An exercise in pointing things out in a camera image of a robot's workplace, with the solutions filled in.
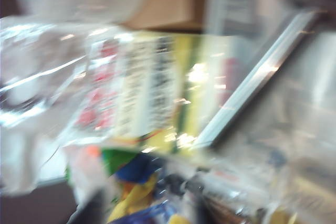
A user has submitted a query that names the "large transparent plastic box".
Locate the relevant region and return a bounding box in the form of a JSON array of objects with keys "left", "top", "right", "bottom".
[{"left": 193, "top": 11, "right": 336, "bottom": 224}]

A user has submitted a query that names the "brown cardboard box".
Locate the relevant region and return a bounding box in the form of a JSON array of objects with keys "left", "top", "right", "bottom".
[{"left": 123, "top": 0, "right": 208, "bottom": 32}]

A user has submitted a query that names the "printed clear plastic bag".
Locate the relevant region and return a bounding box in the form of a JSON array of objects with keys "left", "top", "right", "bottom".
[{"left": 0, "top": 16, "right": 237, "bottom": 156}]

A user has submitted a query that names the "green packet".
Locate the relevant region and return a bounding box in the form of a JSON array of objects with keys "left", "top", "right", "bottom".
[{"left": 101, "top": 147, "right": 142, "bottom": 176}]

